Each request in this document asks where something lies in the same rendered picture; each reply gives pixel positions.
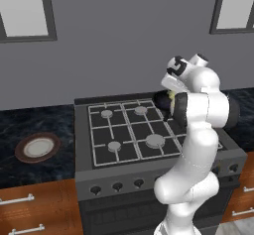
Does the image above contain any black pan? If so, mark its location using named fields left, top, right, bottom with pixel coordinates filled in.
left=152, top=89, right=177, bottom=121

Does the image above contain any yellow butter stick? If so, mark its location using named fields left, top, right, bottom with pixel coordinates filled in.
left=168, top=89, right=177, bottom=110

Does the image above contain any dark oven door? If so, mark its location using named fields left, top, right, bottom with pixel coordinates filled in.
left=78, top=178, right=234, bottom=235

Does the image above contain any grey gas stove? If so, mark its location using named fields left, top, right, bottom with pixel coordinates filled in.
left=73, top=92, right=249, bottom=235

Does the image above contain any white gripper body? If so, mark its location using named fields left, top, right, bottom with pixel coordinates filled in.
left=160, top=72, right=192, bottom=94

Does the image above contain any brown and white plate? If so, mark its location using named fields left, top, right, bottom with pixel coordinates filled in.
left=14, top=132, right=63, bottom=165

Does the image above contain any black stove knob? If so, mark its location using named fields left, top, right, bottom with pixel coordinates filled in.
left=133, top=177, right=146, bottom=189
left=89, top=185, right=102, bottom=195
left=229, top=163, right=240, bottom=174
left=111, top=181, right=124, bottom=192

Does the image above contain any grey framed window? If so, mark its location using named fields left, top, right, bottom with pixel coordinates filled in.
left=209, top=0, right=254, bottom=36
left=0, top=0, right=59, bottom=44

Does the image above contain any brown wooden drawer front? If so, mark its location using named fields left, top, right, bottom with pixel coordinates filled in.
left=220, top=192, right=254, bottom=224
left=233, top=151, right=254, bottom=203
left=0, top=208, right=84, bottom=235
left=0, top=178, right=80, bottom=217

